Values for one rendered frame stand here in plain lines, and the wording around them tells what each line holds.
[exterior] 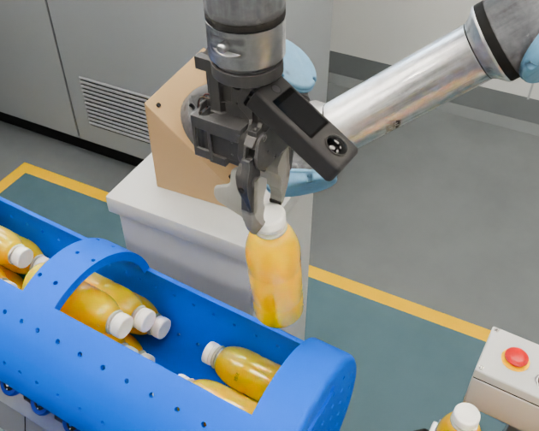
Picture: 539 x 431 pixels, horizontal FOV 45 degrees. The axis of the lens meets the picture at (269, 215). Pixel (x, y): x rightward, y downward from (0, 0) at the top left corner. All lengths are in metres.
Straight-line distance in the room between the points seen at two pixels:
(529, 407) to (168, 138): 0.74
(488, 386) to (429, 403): 1.25
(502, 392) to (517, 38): 0.54
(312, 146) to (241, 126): 0.08
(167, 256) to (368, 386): 1.22
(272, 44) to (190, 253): 0.71
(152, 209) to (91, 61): 1.79
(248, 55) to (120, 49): 2.22
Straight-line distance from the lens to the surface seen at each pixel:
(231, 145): 0.68
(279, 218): 0.75
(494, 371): 1.09
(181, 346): 1.20
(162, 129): 1.18
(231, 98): 0.67
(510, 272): 2.83
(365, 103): 0.97
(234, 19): 0.59
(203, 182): 1.20
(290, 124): 0.63
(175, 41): 2.61
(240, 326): 1.11
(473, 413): 1.05
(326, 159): 0.63
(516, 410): 1.13
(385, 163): 3.23
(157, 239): 1.29
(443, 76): 0.93
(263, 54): 0.61
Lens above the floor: 1.96
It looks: 43 degrees down
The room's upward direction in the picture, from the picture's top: straight up
